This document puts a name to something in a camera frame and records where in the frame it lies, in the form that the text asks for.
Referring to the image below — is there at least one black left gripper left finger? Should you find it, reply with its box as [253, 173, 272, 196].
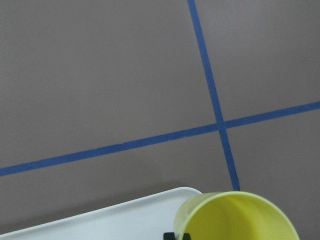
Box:
[163, 232, 176, 240]

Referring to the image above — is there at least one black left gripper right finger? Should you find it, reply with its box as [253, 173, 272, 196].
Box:
[182, 233, 191, 240]

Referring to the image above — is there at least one yellow plastic cup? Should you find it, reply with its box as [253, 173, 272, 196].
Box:
[173, 191, 299, 240]

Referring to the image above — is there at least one cream plastic tray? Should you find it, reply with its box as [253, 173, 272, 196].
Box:
[0, 187, 201, 240]

